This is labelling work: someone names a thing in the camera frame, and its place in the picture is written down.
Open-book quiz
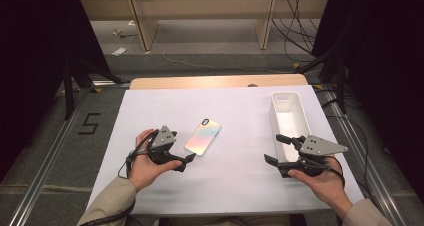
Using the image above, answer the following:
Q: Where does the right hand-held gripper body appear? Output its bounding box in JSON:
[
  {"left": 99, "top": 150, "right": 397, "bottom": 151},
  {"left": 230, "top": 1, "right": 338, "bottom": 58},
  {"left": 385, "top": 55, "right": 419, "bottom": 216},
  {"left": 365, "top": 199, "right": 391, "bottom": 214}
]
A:
[{"left": 279, "top": 134, "right": 349, "bottom": 179}]

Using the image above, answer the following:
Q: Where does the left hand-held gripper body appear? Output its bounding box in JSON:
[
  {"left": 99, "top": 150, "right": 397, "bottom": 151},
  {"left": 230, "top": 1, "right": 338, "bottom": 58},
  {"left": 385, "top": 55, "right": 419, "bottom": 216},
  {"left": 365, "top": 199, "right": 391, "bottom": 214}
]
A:
[{"left": 146, "top": 125, "right": 186, "bottom": 166}]

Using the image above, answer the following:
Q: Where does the white oblong plastic container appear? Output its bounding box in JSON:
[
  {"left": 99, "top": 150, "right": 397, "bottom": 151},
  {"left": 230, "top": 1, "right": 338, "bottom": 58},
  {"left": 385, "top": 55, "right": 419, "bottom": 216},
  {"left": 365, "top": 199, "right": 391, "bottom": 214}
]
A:
[{"left": 268, "top": 91, "right": 313, "bottom": 164}]

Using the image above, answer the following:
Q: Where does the iridescent phone case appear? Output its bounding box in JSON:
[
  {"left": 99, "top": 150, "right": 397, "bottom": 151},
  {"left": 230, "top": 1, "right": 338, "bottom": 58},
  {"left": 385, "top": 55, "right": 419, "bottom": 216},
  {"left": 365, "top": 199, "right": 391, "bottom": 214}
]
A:
[{"left": 184, "top": 118, "right": 222, "bottom": 157}]

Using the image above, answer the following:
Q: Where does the person's left hand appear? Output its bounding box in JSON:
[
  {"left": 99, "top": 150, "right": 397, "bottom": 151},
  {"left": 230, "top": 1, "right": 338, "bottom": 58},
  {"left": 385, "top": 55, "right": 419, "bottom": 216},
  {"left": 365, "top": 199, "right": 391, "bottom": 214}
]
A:
[{"left": 128, "top": 129, "right": 184, "bottom": 192}]

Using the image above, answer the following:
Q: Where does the person's right hand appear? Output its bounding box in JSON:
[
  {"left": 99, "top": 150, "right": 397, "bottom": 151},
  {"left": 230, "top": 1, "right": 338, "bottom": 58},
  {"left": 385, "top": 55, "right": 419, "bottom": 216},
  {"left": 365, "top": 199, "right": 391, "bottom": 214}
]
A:
[{"left": 288, "top": 155, "right": 354, "bottom": 218}]

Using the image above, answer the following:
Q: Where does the light wooden table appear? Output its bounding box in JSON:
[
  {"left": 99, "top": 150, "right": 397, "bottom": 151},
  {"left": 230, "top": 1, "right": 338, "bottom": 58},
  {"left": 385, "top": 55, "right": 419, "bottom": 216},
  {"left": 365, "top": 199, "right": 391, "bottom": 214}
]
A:
[{"left": 129, "top": 73, "right": 309, "bottom": 91}]

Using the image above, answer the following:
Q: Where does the white paper scrap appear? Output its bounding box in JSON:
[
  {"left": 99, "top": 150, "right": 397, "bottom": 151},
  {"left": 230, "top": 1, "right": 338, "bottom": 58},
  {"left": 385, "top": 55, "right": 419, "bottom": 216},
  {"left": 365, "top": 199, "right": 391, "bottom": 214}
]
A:
[{"left": 111, "top": 46, "right": 129, "bottom": 57}]

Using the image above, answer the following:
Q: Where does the black metal stand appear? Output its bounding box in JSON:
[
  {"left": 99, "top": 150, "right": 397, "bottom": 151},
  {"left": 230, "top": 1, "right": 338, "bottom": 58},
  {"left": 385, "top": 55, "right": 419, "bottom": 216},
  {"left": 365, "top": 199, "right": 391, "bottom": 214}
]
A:
[{"left": 62, "top": 56, "right": 125, "bottom": 121}]

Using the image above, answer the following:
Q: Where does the black curtain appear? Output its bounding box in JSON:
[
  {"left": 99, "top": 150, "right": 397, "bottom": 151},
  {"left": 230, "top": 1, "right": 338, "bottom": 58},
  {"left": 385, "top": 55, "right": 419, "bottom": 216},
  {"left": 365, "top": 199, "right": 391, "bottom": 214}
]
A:
[
  {"left": 311, "top": 0, "right": 424, "bottom": 194},
  {"left": 0, "top": 0, "right": 113, "bottom": 184}
]

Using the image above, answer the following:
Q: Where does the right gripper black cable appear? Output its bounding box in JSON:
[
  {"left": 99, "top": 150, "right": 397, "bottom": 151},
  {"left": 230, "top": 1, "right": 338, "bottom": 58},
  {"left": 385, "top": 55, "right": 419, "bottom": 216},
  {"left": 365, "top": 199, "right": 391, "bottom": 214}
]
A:
[{"left": 328, "top": 155, "right": 346, "bottom": 188}]

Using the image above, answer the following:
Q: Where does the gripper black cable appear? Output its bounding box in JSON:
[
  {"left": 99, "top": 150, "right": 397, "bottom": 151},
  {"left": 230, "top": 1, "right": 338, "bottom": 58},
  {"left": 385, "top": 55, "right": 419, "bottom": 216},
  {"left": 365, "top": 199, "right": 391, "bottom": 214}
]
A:
[
  {"left": 117, "top": 129, "right": 160, "bottom": 180},
  {"left": 328, "top": 155, "right": 346, "bottom": 188}
]

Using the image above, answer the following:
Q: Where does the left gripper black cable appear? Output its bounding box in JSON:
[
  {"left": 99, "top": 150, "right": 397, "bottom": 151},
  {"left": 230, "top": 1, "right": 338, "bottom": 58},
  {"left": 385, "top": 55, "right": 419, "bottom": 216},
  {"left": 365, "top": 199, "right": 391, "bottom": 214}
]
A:
[{"left": 117, "top": 129, "right": 160, "bottom": 180}]

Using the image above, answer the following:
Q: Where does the long aluminium floor rail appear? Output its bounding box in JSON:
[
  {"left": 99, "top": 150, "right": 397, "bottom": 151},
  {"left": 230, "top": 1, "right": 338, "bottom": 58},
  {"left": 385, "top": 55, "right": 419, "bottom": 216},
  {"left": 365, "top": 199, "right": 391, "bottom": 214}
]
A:
[
  {"left": 8, "top": 85, "right": 95, "bottom": 226},
  {"left": 319, "top": 85, "right": 408, "bottom": 226}
]

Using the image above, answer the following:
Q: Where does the black floor cable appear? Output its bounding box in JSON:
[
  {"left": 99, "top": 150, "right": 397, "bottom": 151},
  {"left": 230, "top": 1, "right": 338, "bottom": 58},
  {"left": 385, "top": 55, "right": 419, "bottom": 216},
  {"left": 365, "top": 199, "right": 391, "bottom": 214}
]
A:
[{"left": 323, "top": 98, "right": 376, "bottom": 202}]

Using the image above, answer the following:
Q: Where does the short aluminium floor rail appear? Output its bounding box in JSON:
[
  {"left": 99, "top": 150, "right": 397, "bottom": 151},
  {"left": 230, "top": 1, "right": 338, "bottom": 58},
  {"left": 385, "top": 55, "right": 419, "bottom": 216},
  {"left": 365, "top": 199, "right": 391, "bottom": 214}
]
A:
[{"left": 91, "top": 80, "right": 132, "bottom": 88}]

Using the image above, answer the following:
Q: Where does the black corrugated cable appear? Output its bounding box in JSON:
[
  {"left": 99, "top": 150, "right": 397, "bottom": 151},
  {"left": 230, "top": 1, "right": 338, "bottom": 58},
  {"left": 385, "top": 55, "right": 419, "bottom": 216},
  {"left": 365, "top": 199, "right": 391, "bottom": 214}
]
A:
[{"left": 79, "top": 199, "right": 136, "bottom": 226}]

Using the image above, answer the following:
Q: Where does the light wooden desk frame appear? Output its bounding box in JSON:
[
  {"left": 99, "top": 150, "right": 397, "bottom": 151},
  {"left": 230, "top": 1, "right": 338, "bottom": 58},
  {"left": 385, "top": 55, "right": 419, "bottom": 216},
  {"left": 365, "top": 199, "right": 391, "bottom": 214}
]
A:
[{"left": 79, "top": 0, "right": 332, "bottom": 53}]

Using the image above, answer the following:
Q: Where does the bundle of black cables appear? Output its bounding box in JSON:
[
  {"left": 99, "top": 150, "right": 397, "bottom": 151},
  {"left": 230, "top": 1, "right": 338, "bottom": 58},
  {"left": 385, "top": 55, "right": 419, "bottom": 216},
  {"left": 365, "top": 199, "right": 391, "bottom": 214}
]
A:
[{"left": 271, "top": 0, "right": 322, "bottom": 63}]

